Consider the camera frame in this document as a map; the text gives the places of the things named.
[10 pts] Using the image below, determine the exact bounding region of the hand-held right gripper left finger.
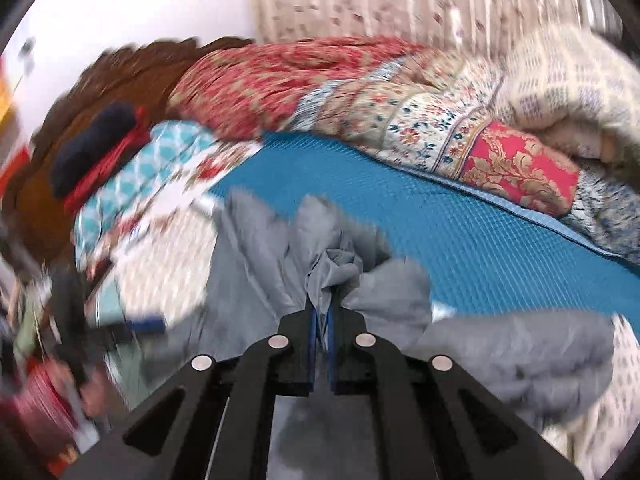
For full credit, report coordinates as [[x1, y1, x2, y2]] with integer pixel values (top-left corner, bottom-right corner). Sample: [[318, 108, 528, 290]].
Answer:
[[60, 295, 322, 480]]

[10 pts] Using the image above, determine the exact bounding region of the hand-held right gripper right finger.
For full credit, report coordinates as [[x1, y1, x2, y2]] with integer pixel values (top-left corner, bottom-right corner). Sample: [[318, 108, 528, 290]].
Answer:
[[326, 286, 586, 480]]

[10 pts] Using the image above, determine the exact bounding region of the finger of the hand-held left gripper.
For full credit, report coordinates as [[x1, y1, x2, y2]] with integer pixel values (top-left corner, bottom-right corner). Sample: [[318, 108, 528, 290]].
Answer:
[[124, 314, 167, 335]]

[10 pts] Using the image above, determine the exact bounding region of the grey puffer jacket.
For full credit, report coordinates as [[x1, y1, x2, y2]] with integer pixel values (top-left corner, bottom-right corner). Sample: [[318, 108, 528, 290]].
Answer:
[[120, 190, 617, 480]]

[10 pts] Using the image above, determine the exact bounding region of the blue textured sheet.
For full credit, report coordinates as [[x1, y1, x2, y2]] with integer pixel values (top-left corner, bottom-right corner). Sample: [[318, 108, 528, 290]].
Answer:
[[207, 130, 640, 322]]

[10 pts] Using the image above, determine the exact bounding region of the red cloth strip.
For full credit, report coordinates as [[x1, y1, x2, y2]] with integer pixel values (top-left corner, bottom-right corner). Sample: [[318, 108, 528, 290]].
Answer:
[[62, 107, 154, 214]]

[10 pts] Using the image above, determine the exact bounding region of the navy rolled cloth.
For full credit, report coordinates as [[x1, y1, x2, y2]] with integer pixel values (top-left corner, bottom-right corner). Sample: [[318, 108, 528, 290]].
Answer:
[[50, 102, 139, 199]]

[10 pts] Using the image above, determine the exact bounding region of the teal lattice print cloth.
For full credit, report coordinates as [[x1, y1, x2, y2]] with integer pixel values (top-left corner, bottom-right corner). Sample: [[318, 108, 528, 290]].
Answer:
[[75, 120, 227, 262]]

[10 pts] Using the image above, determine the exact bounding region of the brown wooden headboard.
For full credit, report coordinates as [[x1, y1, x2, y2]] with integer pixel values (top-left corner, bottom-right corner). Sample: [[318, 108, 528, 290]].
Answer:
[[10, 35, 257, 281]]

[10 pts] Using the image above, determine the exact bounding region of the red floral patterned quilt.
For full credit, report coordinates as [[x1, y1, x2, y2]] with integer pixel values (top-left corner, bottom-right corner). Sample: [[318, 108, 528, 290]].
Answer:
[[167, 35, 584, 219]]

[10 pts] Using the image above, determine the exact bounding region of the beige and teal patterned bedsheet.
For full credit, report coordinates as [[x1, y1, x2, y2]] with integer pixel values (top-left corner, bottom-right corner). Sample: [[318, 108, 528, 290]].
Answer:
[[95, 200, 640, 480]]

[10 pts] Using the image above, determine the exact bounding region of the beige leaf print curtain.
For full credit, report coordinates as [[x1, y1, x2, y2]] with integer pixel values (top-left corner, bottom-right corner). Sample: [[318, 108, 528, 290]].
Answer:
[[240, 0, 627, 57]]

